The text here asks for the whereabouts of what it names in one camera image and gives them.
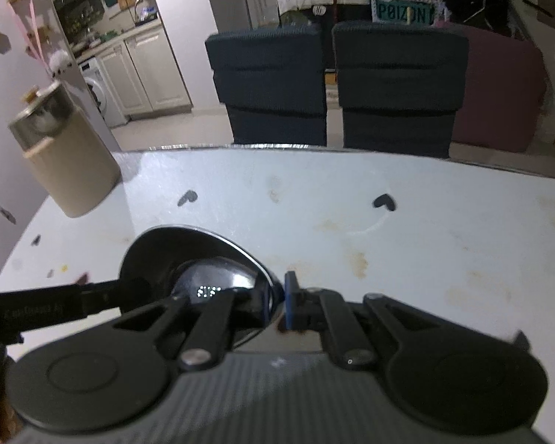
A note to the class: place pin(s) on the white washing machine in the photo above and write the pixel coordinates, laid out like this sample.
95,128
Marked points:
104,95

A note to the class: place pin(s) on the pink wall ribbon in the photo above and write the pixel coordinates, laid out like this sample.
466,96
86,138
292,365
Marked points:
30,27

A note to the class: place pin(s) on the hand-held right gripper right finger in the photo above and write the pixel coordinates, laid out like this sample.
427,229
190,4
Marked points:
292,303

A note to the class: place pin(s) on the white staircase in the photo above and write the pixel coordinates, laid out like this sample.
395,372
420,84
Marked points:
550,32

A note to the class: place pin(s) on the purple chair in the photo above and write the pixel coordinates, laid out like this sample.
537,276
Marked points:
504,92

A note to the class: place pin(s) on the small round steel bowl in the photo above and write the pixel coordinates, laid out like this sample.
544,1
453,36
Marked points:
166,249

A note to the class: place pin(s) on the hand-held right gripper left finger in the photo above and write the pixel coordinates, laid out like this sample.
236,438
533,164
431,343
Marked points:
222,314

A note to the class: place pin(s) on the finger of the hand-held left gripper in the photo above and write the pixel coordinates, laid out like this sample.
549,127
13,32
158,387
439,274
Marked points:
115,296

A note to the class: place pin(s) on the white lower kitchen cabinets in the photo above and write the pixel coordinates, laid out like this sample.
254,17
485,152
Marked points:
157,74

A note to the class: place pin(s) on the dark blue chair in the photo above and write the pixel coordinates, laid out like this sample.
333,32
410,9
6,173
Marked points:
273,78
397,88

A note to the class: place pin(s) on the teal sign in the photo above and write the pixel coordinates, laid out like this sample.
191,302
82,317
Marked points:
397,9

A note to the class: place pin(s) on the white plush toy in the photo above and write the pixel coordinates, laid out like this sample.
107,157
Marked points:
61,62

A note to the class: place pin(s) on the beige canister with steel lid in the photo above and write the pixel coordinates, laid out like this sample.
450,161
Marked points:
69,166

